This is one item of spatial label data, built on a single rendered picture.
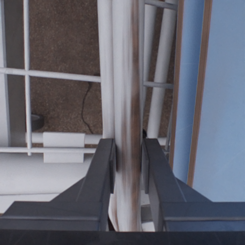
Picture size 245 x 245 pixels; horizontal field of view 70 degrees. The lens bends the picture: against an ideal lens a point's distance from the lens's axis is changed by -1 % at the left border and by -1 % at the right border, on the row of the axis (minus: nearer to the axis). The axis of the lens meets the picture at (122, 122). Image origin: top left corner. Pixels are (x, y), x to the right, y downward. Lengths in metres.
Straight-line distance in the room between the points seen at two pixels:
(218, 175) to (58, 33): 0.62
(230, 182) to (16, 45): 0.27
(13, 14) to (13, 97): 0.09
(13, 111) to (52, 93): 0.44
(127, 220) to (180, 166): 0.07
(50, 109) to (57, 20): 0.30
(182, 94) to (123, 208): 0.11
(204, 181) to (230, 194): 0.03
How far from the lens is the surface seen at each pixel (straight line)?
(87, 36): 0.68
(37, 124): 0.61
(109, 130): 0.15
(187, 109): 0.17
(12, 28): 0.25
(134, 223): 0.18
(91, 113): 0.68
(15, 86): 0.26
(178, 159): 0.18
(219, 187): 0.19
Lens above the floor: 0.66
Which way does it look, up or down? 71 degrees down
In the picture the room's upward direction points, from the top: 142 degrees clockwise
